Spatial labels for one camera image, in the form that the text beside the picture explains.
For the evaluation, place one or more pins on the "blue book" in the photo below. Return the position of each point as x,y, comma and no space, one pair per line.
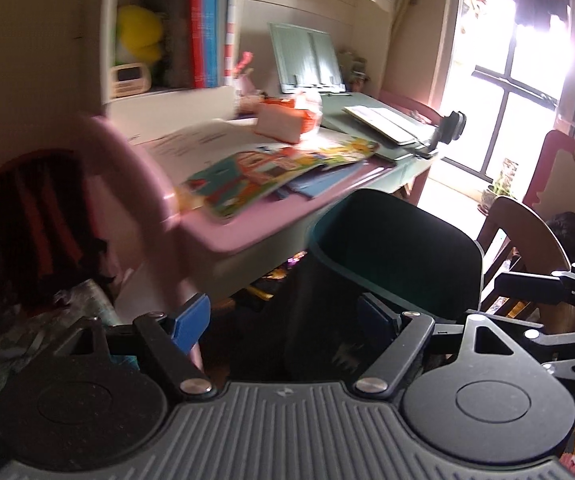
212,25

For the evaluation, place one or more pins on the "green book stand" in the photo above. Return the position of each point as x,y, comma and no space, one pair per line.
307,55

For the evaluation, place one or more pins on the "open white book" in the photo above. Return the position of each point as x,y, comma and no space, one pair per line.
390,121

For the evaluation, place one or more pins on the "blue folder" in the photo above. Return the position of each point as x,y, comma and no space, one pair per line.
317,181

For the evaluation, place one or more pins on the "cream desk clock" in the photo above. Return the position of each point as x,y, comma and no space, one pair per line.
128,79

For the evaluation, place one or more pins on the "yellow plush toy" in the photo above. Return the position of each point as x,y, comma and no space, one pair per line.
140,32

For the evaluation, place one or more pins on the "colourful picture book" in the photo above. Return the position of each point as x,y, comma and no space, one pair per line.
247,176

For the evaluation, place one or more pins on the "pink plastic chair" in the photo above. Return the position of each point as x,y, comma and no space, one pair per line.
135,195

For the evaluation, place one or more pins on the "orange plastic packet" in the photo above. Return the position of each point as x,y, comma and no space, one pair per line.
311,110

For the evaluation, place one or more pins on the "pink edged desk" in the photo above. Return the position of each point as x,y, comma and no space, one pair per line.
247,240

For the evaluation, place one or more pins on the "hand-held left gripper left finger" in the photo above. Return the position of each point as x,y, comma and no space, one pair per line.
192,321

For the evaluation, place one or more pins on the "window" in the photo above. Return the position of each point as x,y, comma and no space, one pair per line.
517,90

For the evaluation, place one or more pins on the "red black backpack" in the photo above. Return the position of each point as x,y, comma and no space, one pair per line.
42,230

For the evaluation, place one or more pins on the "potted plant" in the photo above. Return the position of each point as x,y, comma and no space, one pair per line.
500,187

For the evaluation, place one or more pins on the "red white striped book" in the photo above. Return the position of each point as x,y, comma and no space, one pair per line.
231,20

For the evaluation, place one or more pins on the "white pink box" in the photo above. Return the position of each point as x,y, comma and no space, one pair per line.
277,124

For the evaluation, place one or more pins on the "pink pen holder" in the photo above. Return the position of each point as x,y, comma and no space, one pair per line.
245,82

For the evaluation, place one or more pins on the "white paper sheet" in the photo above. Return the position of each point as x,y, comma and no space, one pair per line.
192,141

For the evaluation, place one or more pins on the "pink cartoon board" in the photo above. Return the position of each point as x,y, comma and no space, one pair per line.
572,175

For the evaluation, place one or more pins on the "yellow picture book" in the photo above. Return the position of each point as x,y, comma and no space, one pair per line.
352,151

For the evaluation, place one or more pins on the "dark cloth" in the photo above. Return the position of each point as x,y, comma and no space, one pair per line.
570,237

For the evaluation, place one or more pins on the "teal white zigzag blanket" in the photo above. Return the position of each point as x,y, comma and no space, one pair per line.
42,330

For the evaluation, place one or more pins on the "black clamp holder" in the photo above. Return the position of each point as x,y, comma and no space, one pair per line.
450,127

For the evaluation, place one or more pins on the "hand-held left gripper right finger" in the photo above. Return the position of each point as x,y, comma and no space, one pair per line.
373,316

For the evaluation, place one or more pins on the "dark trash bin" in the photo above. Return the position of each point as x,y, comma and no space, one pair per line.
397,260

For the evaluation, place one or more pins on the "white desk shelf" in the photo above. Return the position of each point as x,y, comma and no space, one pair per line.
287,5

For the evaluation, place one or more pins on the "brown wooden chair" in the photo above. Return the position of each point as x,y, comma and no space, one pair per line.
517,230

